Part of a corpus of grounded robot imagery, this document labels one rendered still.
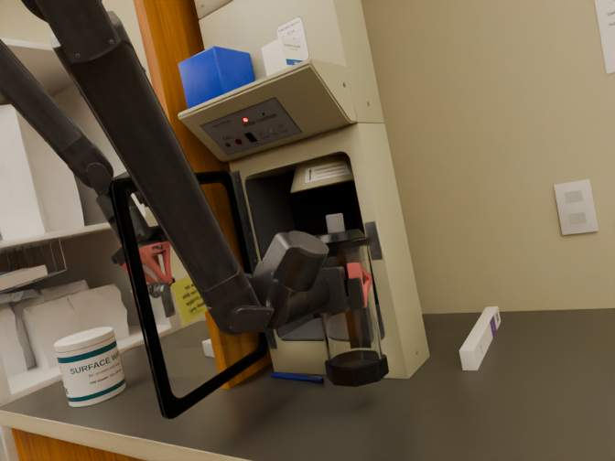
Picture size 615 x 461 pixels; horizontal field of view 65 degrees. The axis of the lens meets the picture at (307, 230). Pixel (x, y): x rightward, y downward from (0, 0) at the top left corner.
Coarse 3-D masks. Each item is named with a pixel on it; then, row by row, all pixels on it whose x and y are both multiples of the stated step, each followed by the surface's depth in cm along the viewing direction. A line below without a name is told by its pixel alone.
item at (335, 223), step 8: (328, 216) 78; (336, 216) 78; (328, 224) 79; (336, 224) 78; (328, 232) 79; (336, 232) 77; (344, 232) 76; (352, 232) 76; (360, 232) 77; (320, 240) 76; (328, 240) 75; (336, 240) 75; (344, 240) 75
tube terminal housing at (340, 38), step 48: (240, 0) 94; (288, 0) 88; (336, 0) 84; (240, 48) 96; (336, 48) 85; (288, 144) 94; (336, 144) 88; (384, 144) 92; (384, 192) 90; (384, 240) 87; (384, 288) 87; (384, 336) 89
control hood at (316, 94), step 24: (288, 72) 78; (312, 72) 76; (336, 72) 81; (240, 96) 84; (264, 96) 83; (288, 96) 81; (312, 96) 80; (336, 96) 80; (192, 120) 93; (312, 120) 84; (336, 120) 83; (216, 144) 97
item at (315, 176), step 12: (336, 156) 95; (348, 156) 96; (300, 168) 97; (312, 168) 95; (324, 168) 94; (336, 168) 94; (348, 168) 94; (300, 180) 96; (312, 180) 94; (324, 180) 93; (336, 180) 93; (348, 180) 93
